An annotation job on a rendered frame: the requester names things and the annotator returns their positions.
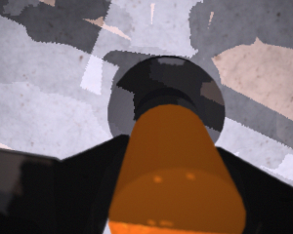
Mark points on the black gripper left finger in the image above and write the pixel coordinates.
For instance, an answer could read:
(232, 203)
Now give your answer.
(68, 196)

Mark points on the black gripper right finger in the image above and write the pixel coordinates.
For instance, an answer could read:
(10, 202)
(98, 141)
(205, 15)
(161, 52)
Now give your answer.
(268, 201)

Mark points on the orange knob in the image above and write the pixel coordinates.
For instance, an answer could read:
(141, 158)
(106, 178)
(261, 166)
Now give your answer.
(173, 180)

